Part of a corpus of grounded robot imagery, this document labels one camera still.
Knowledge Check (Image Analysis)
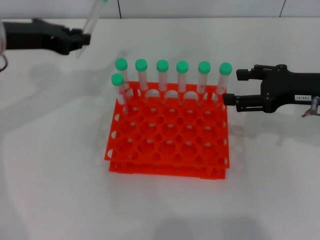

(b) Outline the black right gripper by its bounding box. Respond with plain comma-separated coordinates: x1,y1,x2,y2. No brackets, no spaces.
222,63,320,114

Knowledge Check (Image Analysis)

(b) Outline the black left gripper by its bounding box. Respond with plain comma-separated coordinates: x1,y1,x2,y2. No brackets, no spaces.
2,18,91,56

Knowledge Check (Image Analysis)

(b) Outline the green-capped clear test tube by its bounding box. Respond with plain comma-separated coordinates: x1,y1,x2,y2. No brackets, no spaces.
75,0,110,59
176,60,190,105
196,61,212,106
156,59,170,105
213,62,233,105
111,73,130,116
115,57,132,98
135,58,150,101

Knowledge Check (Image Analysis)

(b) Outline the orange plastic test tube rack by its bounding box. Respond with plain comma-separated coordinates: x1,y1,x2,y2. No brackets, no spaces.
104,80,230,180

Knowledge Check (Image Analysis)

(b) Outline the left arm cable with plug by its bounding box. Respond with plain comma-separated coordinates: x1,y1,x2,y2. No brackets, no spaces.
0,52,10,73

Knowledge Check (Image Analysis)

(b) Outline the arm cable with plug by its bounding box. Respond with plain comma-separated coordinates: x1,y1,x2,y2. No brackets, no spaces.
0,52,10,73
301,95,320,118

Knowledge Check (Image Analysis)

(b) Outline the right arm cable with plug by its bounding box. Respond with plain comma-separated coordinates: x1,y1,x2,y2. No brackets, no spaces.
301,95,320,118

